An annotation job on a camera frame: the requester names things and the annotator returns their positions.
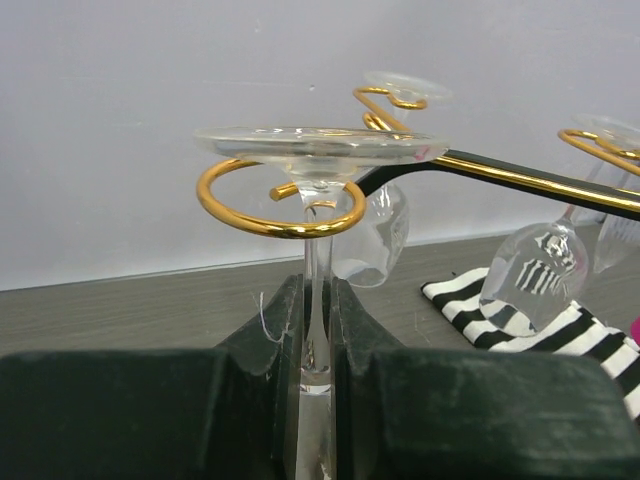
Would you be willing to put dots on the gold wine glass rack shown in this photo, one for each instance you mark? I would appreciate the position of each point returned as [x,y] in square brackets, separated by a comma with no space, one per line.
[400,165]

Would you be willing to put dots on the pink plastic wine glass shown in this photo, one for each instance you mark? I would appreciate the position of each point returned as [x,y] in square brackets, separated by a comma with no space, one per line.
[635,332]

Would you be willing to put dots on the clear stemmed wine glass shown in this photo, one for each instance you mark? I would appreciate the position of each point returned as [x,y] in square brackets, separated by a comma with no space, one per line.
[539,269]

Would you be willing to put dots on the clear champagne flute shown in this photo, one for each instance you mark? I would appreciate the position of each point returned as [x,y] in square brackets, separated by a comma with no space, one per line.
[314,441]

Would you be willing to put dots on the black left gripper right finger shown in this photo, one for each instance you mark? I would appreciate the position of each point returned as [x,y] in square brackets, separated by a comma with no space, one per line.
[420,413]

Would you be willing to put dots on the black white striped cloth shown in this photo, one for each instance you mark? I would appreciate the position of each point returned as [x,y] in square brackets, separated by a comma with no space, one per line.
[576,332]

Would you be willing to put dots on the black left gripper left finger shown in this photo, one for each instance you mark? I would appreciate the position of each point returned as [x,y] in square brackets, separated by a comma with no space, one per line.
[223,412]

